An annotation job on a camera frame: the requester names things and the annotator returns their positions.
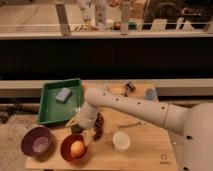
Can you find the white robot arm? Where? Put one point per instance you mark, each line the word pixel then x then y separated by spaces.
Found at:
pixel 195 124

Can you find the dark rectangular block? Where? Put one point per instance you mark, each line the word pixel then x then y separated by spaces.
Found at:
pixel 76 129

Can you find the red bowl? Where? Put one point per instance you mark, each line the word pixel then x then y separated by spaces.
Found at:
pixel 65 148

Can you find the purple bowl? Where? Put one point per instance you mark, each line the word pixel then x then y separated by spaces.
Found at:
pixel 36 141

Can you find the dark brown grape bunch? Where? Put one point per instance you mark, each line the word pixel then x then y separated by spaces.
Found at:
pixel 98 127

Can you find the yellow banana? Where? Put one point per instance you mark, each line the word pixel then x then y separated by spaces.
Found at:
pixel 119 91

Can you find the green plastic tray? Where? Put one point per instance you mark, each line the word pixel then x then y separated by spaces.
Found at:
pixel 52 112

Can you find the small dark toy object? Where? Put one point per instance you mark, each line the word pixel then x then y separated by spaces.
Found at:
pixel 129 88

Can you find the white cup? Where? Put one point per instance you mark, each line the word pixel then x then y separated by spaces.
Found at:
pixel 121 141

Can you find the orange apple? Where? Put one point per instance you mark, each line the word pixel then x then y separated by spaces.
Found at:
pixel 77 149

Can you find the wooden board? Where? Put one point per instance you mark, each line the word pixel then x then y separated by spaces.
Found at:
pixel 150 149

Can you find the blue sponge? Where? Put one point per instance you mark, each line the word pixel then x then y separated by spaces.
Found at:
pixel 63 95

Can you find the metal fork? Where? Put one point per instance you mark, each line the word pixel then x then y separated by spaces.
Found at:
pixel 139 123

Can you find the blue cup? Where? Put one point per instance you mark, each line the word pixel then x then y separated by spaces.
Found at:
pixel 151 94

